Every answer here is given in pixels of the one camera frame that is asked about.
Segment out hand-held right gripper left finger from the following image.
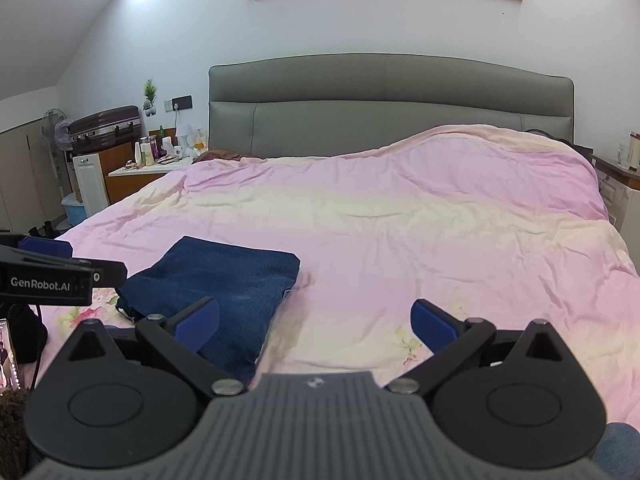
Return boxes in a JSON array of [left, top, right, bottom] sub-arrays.
[[65, 297, 247, 397]]

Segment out light blue bin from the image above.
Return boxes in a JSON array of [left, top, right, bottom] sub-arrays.
[[60, 192, 89, 226]]

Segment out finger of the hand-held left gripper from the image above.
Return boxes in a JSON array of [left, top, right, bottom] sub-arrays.
[[0, 232, 74, 261], [71, 258, 127, 287]]

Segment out small potted plant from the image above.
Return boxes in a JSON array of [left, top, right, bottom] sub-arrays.
[[141, 78, 159, 114]]

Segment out person's leg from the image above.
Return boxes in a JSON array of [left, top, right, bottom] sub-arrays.
[[592, 422, 640, 480]]

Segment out black bag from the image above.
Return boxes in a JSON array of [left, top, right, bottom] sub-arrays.
[[0, 302, 49, 367]]

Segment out brown wooden dresser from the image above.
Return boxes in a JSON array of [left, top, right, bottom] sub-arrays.
[[70, 140, 167, 207]]

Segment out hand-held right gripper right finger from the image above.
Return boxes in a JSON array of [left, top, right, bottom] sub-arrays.
[[389, 298, 569, 395]]

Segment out brown cloth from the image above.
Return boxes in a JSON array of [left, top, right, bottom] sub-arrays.
[[192, 147, 244, 164]]

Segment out blue denim pants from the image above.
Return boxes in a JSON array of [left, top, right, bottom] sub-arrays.
[[116, 236, 301, 386]]

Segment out smartphone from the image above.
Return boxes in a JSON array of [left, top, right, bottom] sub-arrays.
[[0, 317, 24, 392]]

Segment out dark red suitcase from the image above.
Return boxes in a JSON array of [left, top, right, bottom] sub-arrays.
[[67, 105, 141, 151]]

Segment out pink floral blanket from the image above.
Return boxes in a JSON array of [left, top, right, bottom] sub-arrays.
[[37, 124, 640, 431]]

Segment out standing fan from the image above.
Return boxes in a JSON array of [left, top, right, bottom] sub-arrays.
[[40, 107, 71, 202]]

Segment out white bedside table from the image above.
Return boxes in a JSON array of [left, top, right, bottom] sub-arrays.
[[107, 154, 194, 179]]

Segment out wooden bedside cabinet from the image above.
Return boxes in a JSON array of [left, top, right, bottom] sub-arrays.
[[589, 152, 640, 242]]

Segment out white air purifier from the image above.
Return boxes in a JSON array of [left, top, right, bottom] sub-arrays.
[[72, 153, 110, 219]]

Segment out grey padded headboard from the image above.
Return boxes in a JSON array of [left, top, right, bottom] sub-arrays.
[[207, 53, 576, 162]]

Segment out black shoes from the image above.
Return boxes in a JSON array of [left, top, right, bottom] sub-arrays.
[[27, 219, 61, 239]]

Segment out beige wall cabinet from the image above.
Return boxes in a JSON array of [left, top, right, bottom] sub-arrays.
[[0, 117, 64, 234]]

